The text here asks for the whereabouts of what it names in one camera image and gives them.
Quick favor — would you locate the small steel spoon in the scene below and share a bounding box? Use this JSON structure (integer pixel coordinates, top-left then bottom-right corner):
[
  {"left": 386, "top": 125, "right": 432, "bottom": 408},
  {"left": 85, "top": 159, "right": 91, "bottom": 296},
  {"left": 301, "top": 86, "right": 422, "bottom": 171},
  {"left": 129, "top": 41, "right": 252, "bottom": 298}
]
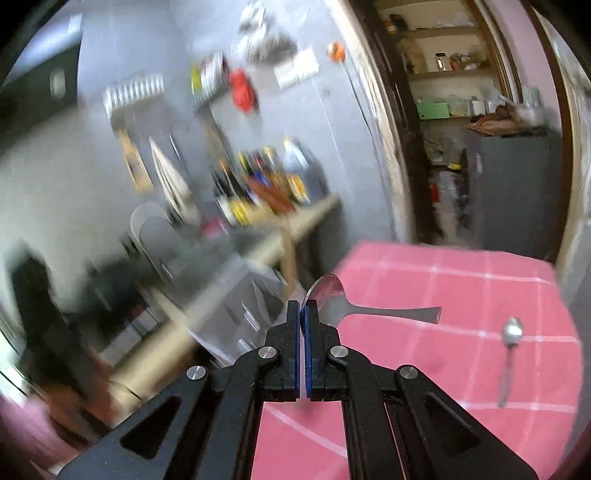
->
[{"left": 498, "top": 317, "right": 524, "bottom": 409}]

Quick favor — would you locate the red plastic bag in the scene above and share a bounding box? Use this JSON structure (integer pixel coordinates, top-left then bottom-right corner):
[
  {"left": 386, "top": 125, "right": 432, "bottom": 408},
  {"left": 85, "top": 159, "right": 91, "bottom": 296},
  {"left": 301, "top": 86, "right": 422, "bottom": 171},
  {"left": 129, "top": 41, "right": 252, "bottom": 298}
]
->
[{"left": 229, "top": 69, "right": 257, "bottom": 114}]

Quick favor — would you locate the large steel spoon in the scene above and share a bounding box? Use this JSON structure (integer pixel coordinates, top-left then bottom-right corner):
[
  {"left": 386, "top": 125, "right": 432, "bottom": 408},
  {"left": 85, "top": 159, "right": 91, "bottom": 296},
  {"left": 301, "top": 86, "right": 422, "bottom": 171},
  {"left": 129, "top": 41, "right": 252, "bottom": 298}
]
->
[{"left": 304, "top": 273, "right": 442, "bottom": 326}]

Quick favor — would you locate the white wall basket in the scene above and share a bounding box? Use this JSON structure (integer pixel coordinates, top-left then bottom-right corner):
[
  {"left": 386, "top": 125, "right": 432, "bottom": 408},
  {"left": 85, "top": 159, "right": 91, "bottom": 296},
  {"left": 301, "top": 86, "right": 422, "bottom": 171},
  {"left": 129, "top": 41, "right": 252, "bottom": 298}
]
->
[{"left": 103, "top": 74, "right": 165, "bottom": 118}]

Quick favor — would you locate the dark grey cabinet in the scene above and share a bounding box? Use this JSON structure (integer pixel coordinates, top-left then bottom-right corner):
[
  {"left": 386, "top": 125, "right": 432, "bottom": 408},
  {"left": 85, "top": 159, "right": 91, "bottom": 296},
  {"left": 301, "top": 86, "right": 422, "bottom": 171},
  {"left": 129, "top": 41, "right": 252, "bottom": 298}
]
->
[{"left": 466, "top": 131, "right": 562, "bottom": 262}]

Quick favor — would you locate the green box on shelf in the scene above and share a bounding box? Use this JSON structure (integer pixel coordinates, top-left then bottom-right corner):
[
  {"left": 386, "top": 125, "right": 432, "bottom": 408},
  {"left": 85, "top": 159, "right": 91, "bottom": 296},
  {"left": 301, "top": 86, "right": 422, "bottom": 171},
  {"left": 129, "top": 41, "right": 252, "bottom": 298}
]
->
[{"left": 416, "top": 100, "right": 451, "bottom": 121}]

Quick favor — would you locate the pink checkered tablecloth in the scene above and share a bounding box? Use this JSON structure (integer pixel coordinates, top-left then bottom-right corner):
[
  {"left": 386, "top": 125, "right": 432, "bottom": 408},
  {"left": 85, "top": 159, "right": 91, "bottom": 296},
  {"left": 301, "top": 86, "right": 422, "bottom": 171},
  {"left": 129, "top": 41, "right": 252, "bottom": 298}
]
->
[{"left": 248, "top": 240, "right": 583, "bottom": 480}]

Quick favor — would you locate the orange chili sauce packet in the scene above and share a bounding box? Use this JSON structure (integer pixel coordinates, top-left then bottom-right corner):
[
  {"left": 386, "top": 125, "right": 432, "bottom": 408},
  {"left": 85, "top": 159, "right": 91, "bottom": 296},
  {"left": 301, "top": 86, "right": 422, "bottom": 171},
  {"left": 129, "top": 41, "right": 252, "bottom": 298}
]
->
[{"left": 247, "top": 177, "right": 296, "bottom": 214}]

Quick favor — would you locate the wooden grater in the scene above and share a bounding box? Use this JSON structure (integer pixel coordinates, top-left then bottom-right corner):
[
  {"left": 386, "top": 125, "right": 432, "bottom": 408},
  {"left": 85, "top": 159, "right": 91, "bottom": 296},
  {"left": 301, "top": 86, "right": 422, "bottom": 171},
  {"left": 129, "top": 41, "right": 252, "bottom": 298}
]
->
[{"left": 115, "top": 129, "right": 153, "bottom": 193}]

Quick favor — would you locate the perforated steel utensil holder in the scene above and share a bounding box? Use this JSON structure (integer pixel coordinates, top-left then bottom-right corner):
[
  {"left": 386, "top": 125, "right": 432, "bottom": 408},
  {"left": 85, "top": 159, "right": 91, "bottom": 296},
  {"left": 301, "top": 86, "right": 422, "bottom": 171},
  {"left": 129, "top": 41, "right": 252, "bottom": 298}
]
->
[{"left": 182, "top": 256, "right": 304, "bottom": 367}]

